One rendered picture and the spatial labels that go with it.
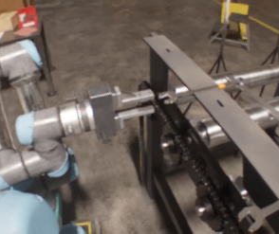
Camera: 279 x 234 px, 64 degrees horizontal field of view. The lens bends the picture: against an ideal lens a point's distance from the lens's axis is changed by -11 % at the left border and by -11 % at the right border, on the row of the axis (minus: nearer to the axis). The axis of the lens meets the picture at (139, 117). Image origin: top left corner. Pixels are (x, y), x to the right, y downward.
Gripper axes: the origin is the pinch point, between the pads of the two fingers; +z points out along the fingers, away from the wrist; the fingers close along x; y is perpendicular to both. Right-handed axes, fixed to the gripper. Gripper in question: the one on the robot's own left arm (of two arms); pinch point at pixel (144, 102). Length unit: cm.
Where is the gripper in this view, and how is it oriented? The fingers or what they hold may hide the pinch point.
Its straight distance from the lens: 61.1
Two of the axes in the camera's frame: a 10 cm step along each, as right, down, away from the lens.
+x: -0.3, -7.6, -6.5
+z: 9.5, -2.2, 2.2
